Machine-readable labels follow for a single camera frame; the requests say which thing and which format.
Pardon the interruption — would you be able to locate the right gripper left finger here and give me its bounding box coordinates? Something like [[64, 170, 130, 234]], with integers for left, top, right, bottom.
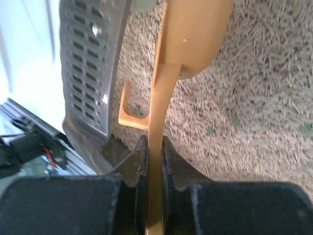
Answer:
[[0, 136, 148, 235]]

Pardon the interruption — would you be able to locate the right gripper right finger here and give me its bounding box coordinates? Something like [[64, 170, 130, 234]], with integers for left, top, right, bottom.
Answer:
[[162, 137, 313, 235]]

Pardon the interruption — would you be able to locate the dark brown litter box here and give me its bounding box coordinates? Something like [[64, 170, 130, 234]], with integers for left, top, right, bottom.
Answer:
[[60, 0, 313, 191]]

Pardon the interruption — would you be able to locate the yellow litter scoop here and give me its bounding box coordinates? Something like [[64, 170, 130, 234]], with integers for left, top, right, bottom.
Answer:
[[118, 0, 234, 235]]

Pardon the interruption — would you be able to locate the white plastic tray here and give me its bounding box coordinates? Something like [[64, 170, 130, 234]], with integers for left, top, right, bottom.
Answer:
[[0, 0, 61, 102]]

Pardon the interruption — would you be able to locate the aluminium front rail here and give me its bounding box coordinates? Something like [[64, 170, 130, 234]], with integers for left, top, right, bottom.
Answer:
[[0, 98, 95, 175]]

